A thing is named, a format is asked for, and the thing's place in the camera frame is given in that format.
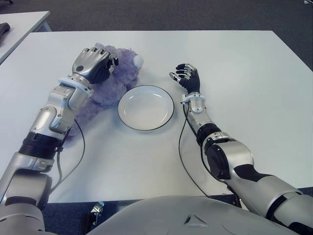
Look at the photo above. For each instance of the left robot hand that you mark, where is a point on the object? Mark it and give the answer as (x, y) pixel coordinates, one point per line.
(90, 66)

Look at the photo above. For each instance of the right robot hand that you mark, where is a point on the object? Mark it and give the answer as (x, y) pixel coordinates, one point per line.
(192, 82)

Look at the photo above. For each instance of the purple plush doll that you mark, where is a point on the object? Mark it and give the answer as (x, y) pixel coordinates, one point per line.
(122, 73)

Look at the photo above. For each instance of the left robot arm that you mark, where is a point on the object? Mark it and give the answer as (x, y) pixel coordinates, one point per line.
(56, 115)

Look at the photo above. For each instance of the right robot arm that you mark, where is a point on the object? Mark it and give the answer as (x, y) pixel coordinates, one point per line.
(237, 156)

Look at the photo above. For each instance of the white plate with black rim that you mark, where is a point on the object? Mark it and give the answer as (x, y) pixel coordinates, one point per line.
(145, 109)

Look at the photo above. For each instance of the white side table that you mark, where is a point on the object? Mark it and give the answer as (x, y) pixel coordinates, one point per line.
(22, 27)

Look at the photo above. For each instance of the grey robot torso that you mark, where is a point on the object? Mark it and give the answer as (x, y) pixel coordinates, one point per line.
(171, 215)

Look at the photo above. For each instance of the small white object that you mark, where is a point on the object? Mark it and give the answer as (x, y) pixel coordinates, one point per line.
(306, 2)

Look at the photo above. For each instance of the small right wrist camera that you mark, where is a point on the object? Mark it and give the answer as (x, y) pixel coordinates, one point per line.
(184, 100)

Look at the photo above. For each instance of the metal clamp bracket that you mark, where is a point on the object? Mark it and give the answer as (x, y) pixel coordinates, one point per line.
(97, 209)

